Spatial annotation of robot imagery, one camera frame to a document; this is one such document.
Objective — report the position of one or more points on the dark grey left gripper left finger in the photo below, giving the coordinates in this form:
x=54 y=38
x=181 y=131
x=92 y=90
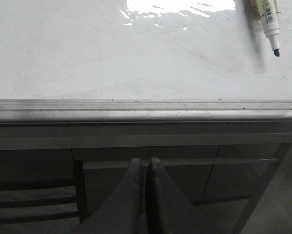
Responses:
x=119 y=214

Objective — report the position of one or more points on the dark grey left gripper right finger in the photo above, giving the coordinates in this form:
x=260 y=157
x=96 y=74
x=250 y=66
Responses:
x=168 y=211

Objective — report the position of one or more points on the grey aluminium whiteboard ledge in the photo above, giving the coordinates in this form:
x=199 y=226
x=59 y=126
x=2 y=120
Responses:
x=60 y=111

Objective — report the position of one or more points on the white black-tipped whiteboard marker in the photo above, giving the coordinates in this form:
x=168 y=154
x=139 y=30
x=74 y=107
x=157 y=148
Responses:
x=267 y=11

